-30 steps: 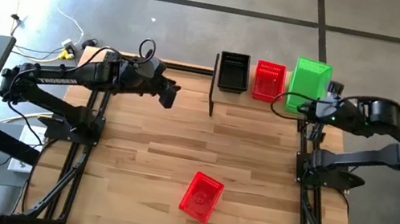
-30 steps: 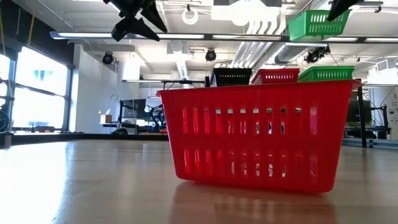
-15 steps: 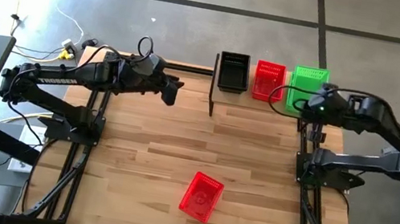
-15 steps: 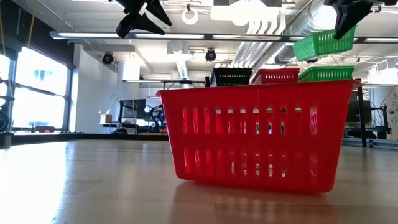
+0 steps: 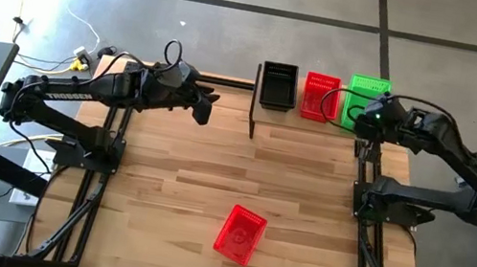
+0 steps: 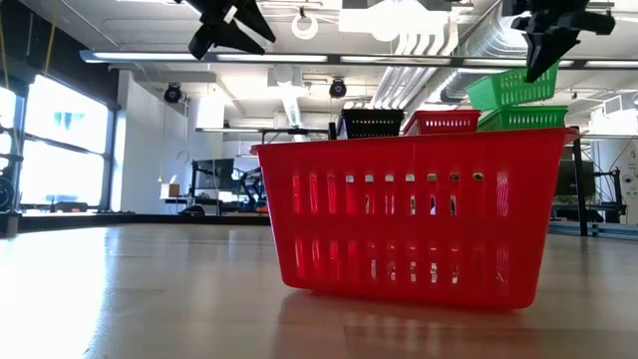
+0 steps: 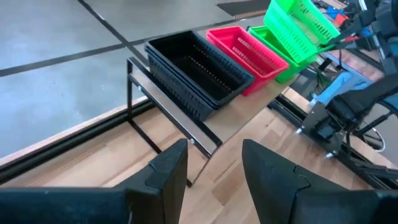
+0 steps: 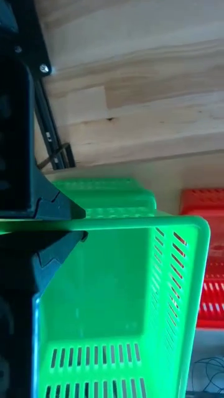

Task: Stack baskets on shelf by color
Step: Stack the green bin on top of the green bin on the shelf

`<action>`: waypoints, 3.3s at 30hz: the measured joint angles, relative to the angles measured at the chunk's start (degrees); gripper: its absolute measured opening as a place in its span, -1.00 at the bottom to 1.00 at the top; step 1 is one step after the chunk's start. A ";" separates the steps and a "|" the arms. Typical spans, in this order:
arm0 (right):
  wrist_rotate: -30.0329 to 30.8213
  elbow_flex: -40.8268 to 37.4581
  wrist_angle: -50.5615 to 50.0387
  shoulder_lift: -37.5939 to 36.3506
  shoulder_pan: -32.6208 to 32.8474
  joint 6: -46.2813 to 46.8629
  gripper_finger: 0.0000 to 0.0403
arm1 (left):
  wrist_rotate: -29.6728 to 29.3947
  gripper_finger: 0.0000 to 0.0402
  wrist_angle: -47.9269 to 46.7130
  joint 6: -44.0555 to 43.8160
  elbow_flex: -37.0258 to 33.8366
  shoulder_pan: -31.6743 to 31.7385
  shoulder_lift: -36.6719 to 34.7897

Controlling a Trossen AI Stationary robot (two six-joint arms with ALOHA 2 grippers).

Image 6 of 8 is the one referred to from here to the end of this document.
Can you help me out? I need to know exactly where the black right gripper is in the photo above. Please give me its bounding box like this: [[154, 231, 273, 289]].
[[501, 0, 590, 84]]

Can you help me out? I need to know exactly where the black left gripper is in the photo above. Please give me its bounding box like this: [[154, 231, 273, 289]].
[[172, 0, 278, 62]]

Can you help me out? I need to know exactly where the green plastic slotted basket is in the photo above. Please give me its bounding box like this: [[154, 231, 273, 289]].
[[465, 62, 560, 112], [477, 105, 569, 133]]

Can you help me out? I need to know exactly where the red plastic slotted basket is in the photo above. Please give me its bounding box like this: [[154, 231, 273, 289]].
[[248, 127, 580, 310], [402, 109, 482, 137]]

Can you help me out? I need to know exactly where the black plastic slotted basket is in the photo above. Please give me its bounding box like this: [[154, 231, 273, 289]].
[[337, 108, 406, 141]]

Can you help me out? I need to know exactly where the black round ceiling spotlight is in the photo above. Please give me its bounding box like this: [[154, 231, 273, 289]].
[[328, 77, 349, 100], [162, 82, 183, 105]]

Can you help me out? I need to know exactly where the long ceiling light strip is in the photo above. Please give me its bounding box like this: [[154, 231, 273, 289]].
[[78, 48, 638, 71]]

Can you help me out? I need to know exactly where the black computer monitor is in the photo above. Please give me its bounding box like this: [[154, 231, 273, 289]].
[[190, 158, 236, 191]]

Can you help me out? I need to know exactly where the white ceiling pipe bundle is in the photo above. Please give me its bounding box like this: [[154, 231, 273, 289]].
[[369, 33, 451, 110]]

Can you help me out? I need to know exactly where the white ceiling air unit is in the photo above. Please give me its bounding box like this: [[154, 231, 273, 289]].
[[338, 0, 451, 44]]

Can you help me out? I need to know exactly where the black background robot rig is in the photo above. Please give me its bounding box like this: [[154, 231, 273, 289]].
[[0, 123, 25, 213], [550, 167, 630, 225]]

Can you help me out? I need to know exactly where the large bright window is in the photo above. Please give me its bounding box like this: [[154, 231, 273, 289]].
[[19, 74, 110, 211]]

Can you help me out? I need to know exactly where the white ring ceiling fixture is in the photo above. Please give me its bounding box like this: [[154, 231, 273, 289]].
[[290, 11, 320, 42]]

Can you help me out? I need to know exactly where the silver round air duct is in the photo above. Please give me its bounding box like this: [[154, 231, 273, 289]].
[[438, 4, 530, 105]]

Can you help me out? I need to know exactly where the white hanging duct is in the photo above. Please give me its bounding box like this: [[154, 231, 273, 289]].
[[267, 64, 306, 129]]

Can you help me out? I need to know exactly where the white wall air unit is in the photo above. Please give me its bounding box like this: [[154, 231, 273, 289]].
[[587, 92, 638, 137]]

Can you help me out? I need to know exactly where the grey aluminium rail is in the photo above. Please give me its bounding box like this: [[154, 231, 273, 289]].
[[547, 220, 638, 242]]

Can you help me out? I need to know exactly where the black table edge rail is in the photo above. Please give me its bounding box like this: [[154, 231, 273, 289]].
[[19, 211, 271, 234]]

